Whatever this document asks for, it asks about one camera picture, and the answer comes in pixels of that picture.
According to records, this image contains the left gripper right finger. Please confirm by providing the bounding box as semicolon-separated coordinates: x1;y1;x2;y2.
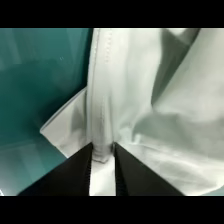
113;142;185;197

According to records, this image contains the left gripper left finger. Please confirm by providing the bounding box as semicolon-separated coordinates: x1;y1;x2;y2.
18;142;93;197

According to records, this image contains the white shirt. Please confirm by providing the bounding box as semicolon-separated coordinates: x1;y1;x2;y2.
39;28;224;197

